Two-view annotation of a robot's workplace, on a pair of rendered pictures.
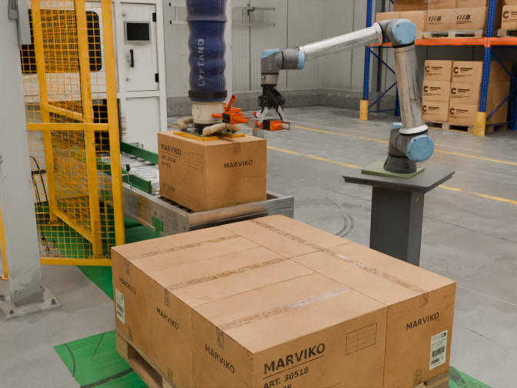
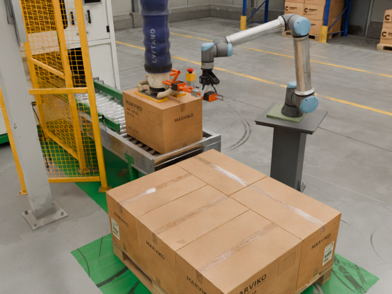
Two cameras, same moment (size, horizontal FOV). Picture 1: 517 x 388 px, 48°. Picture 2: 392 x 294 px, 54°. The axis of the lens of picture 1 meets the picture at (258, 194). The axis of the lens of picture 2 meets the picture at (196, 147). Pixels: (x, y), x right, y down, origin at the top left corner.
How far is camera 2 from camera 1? 0.65 m
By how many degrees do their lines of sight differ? 13
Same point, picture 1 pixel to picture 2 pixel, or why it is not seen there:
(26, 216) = (37, 161)
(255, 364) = not seen: outside the picture
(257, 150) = (196, 106)
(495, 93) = (334, 11)
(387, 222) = (283, 149)
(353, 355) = (282, 273)
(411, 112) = (304, 81)
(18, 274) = (36, 199)
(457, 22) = not seen: outside the picture
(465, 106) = (314, 21)
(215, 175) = (169, 128)
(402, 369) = (308, 271)
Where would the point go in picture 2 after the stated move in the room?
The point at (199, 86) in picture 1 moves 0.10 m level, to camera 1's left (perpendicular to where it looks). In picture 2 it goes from (153, 63) to (140, 63)
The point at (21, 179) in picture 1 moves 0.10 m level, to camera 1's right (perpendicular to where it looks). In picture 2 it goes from (31, 137) to (44, 136)
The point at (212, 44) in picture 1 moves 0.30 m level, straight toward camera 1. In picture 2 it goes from (161, 32) to (164, 39)
